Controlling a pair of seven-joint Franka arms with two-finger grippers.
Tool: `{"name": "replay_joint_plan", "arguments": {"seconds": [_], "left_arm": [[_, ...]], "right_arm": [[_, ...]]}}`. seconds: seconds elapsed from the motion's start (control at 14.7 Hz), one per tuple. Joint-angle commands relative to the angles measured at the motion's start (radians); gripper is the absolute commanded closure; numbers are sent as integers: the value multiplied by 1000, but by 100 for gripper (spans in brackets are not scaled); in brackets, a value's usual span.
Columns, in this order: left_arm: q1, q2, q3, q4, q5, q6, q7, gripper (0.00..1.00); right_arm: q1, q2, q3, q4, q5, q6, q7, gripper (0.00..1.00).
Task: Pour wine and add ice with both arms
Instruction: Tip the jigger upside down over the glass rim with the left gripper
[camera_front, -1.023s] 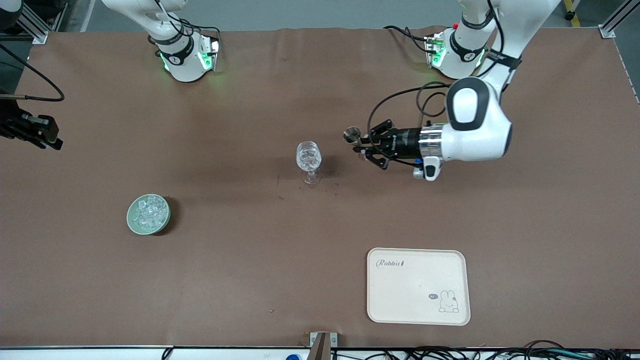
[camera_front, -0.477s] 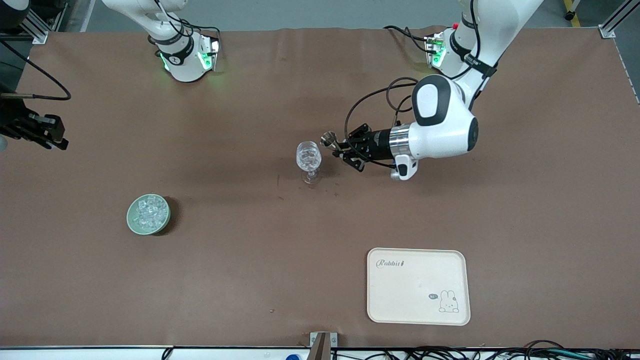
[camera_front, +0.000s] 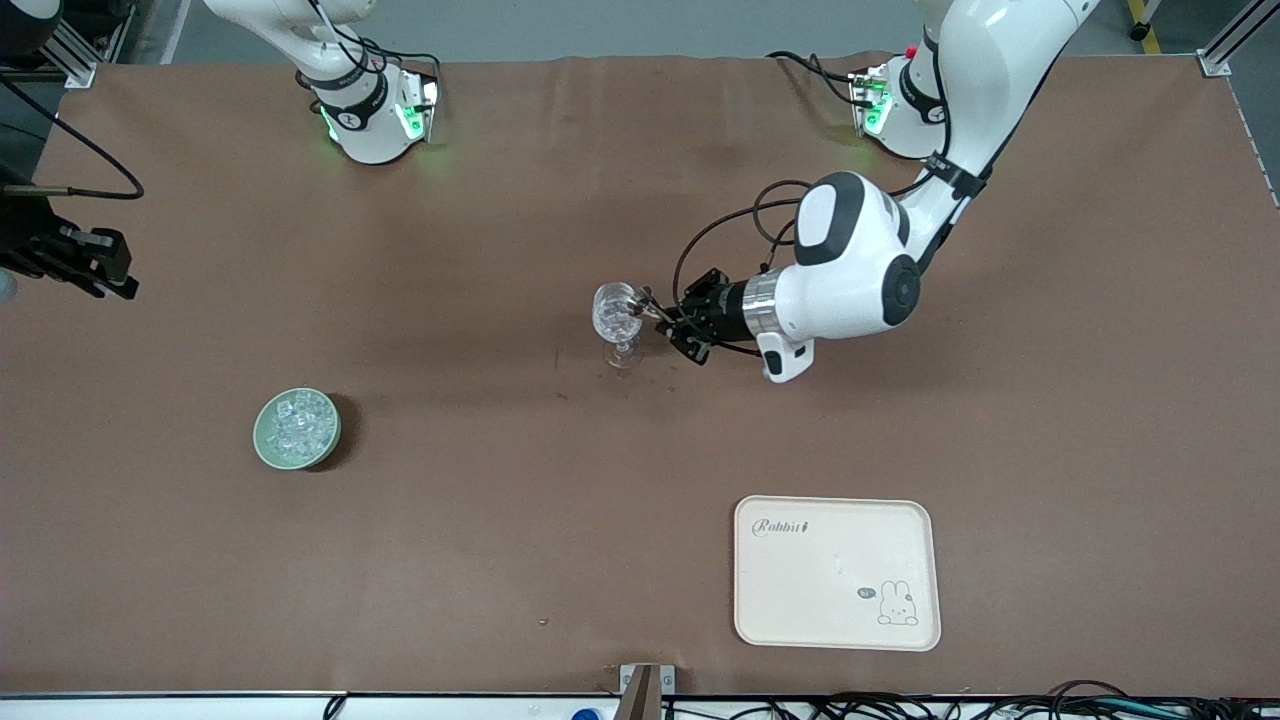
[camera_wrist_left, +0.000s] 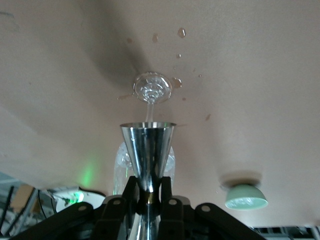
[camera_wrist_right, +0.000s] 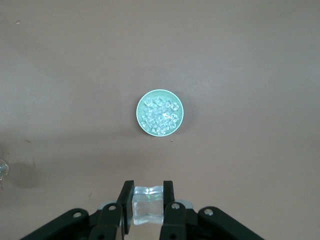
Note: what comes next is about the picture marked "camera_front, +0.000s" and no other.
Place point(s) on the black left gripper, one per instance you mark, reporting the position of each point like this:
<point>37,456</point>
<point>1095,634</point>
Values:
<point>722,306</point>

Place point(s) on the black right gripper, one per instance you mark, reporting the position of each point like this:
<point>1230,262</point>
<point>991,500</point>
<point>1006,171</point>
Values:
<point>28,250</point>

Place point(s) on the pile of clear ice cubes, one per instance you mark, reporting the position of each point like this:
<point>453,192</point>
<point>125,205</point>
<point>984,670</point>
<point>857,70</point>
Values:
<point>300,425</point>

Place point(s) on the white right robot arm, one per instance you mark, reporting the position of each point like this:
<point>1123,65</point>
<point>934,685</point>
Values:
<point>370,130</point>

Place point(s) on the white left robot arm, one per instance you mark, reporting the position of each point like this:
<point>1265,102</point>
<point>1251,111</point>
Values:
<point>850,270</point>

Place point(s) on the clear stemmed wine glass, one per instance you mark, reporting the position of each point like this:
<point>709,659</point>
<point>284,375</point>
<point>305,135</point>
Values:
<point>612,315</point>

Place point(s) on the brown table mat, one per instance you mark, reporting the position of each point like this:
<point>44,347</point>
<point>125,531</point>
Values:
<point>640,480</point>

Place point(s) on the green round bowl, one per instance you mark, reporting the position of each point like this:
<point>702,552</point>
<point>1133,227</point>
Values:
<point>262,440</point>

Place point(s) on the cream tray with rabbit print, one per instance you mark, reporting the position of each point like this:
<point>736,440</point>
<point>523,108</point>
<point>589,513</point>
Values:
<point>835,575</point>

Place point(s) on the aluminium frame profile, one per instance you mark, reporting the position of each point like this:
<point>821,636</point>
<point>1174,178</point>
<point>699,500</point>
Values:
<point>80,55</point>
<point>1225,50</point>

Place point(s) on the metal table edge bracket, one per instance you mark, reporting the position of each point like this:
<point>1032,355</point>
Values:
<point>647,682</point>

